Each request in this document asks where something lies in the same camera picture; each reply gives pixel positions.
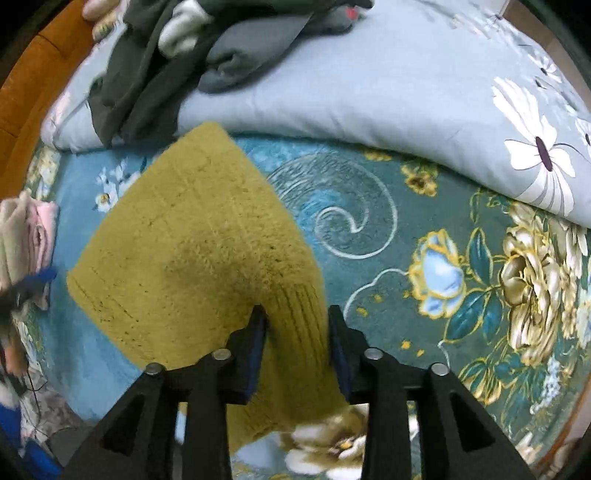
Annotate olive green knitted sweater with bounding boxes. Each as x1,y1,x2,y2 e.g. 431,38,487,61
67,123,346,450

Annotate pink and cream folded clothes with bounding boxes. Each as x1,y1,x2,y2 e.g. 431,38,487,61
1,191,58,310

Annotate dark grey clothes pile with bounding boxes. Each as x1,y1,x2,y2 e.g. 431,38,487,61
88,1,374,147

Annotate teal floral bed sheet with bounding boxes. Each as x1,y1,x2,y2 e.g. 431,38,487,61
25,137,590,466

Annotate orange wooden headboard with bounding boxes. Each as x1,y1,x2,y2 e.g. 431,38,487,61
1,1,92,198

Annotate yellow floral pillow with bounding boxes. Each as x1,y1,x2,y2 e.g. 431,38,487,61
92,9,123,43

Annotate pink floral pillow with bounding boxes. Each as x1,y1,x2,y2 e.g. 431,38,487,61
82,0,120,22

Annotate grey-blue floral duvet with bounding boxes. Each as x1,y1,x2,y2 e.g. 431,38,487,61
41,1,590,227

